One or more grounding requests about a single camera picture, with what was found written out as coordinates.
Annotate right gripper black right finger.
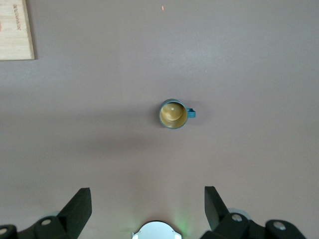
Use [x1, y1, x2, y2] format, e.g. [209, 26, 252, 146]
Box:
[201, 186, 307, 239]

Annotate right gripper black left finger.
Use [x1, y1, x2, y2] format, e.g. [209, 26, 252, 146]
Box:
[0, 188, 92, 239]

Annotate teal cup with yellow interior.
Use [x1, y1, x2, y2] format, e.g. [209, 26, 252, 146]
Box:
[159, 98, 197, 130]

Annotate bamboo cutting board with handle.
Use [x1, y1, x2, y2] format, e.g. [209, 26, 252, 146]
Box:
[0, 0, 35, 61]

